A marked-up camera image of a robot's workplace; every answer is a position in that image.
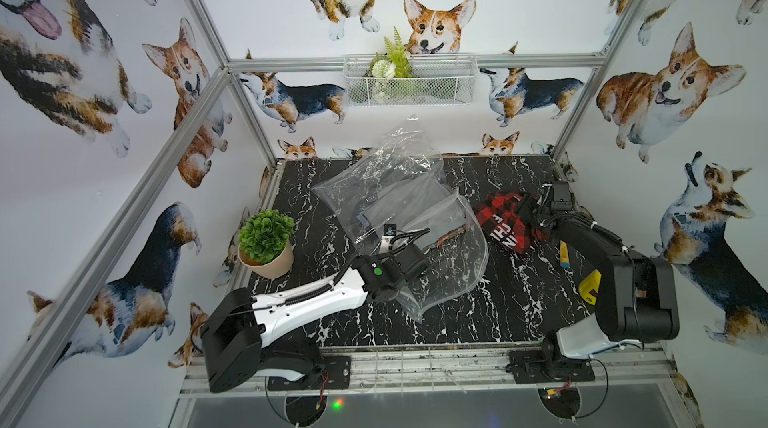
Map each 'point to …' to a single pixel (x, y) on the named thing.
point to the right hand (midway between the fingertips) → (522, 203)
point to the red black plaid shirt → (502, 219)
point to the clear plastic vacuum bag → (402, 181)
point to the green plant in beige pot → (264, 243)
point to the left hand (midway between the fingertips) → (399, 260)
